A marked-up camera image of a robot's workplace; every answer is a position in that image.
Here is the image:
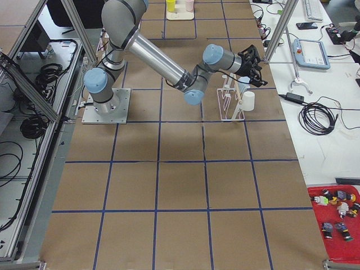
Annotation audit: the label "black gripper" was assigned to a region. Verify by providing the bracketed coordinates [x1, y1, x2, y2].
[236, 45, 268, 87]

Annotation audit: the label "light blue ikea cup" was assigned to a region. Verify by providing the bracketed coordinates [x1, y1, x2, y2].
[238, 76, 250, 90]

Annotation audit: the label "cream white cup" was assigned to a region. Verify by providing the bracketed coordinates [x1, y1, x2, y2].
[242, 91, 255, 111]

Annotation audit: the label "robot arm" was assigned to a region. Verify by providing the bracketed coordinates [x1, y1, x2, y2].
[84, 1, 267, 115]

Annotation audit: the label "pink cup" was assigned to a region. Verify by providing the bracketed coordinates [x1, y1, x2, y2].
[184, 0, 194, 12]

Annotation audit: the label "yellow cup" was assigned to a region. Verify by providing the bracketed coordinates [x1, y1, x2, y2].
[166, 0, 176, 12]

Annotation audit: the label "black power adapter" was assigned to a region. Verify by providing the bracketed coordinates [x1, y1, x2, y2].
[285, 92, 304, 104]

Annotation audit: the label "metal reacher grabber tool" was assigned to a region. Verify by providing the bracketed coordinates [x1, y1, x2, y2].
[286, 28, 313, 95]

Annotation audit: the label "blue teach pendant tablet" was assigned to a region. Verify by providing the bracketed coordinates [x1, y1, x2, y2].
[292, 38, 330, 70]

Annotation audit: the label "black smartphone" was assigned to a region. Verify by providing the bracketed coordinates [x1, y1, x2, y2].
[296, 22, 318, 30]

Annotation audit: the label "white keyboard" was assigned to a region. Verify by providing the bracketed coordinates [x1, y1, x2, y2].
[303, 0, 323, 22]

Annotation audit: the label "cream serving tray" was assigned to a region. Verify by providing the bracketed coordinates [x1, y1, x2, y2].
[166, 0, 195, 21]

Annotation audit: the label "white wire cup rack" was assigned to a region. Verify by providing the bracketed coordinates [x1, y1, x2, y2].
[217, 73, 250, 122]

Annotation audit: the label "coiled black cable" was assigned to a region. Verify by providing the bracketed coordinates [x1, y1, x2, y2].
[298, 101, 339, 137]

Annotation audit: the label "aluminium frame post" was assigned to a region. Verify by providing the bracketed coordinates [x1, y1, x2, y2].
[263, 0, 298, 63]

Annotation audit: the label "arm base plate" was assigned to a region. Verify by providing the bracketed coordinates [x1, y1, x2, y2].
[82, 88, 131, 124]

